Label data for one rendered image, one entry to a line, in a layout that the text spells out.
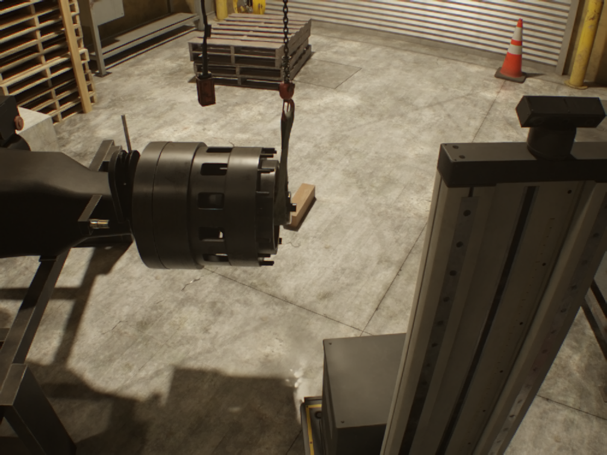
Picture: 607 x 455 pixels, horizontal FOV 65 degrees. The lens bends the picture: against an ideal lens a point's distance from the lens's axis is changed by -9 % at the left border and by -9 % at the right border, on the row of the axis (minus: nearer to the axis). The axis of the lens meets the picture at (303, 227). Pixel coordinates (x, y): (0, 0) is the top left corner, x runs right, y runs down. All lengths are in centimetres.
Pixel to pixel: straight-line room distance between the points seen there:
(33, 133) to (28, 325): 248
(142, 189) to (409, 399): 135
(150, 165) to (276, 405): 126
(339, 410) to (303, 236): 204
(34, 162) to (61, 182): 19
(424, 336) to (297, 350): 181
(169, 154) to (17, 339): 97
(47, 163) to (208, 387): 131
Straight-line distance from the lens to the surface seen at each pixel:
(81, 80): 553
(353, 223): 358
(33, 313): 235
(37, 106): 540
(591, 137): 330
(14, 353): 222
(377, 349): 171
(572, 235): 98
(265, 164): 216
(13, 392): 210
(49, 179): 238
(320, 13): 782
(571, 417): 282
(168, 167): 211
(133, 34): 730
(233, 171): 206
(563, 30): 695
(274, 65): 555
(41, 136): 459
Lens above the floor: 215
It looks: 38 degrees down
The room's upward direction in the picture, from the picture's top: straight up
